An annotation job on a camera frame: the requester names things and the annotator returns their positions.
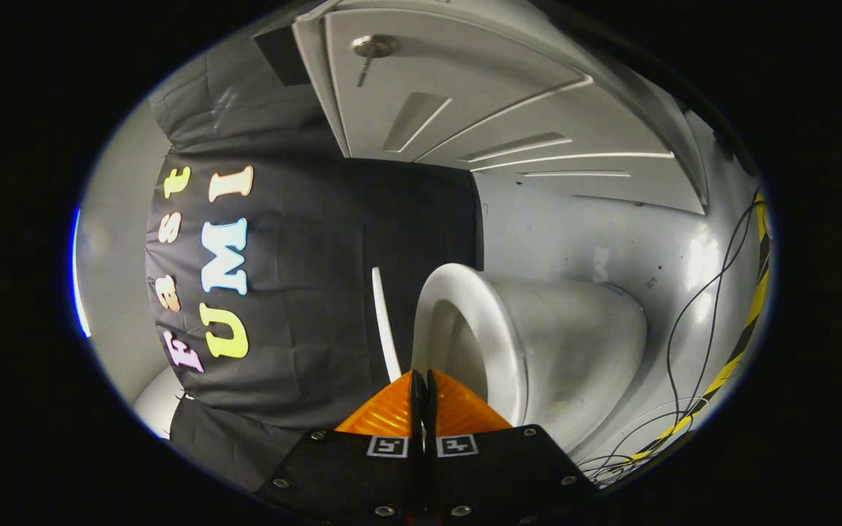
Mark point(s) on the white panelled door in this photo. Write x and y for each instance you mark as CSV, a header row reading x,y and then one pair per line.
x,y
494,95

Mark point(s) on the white toilet tank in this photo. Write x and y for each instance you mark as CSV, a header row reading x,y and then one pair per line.
x,y
161,402

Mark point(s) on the white toilet bowl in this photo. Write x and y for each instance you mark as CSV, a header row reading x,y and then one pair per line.
x,y
567,351

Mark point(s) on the white toilet lid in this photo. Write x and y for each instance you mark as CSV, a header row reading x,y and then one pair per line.
x,y
386,325

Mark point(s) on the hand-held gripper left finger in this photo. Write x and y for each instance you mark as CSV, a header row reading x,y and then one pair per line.
x,y
362,475

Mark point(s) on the metal door knob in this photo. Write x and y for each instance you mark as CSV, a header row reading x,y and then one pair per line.
x,y
373,47

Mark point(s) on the black backdrop cloth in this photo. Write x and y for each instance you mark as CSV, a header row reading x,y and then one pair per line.
x,y
304,292

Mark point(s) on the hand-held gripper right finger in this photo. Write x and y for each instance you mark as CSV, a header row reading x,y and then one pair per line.
x,y
494,475

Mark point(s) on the yellow and black hazard tape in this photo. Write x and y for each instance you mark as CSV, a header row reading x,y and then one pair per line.
x,y
739,343

